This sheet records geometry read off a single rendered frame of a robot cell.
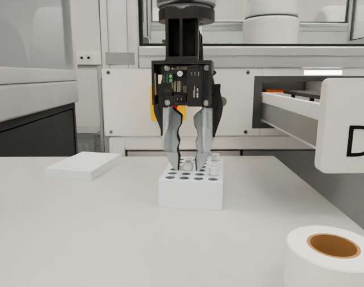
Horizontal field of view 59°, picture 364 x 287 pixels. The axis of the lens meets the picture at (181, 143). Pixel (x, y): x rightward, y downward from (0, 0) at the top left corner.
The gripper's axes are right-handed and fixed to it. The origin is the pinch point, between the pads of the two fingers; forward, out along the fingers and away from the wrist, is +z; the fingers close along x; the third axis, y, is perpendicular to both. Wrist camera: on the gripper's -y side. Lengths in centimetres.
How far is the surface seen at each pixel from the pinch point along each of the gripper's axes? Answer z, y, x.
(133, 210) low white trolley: 5.0, 7.4, -6.2
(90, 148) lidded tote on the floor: 65, -279, -141
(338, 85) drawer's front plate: -11.0, 6.6, 17.5
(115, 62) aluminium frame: -14.7, -21.8, -18.0
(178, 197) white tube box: 3.5, 5.8, -0.6
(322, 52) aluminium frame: -16.9, -28.5, 24.8
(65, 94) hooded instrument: -4, -90, -65
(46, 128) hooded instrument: 8, -73, -65
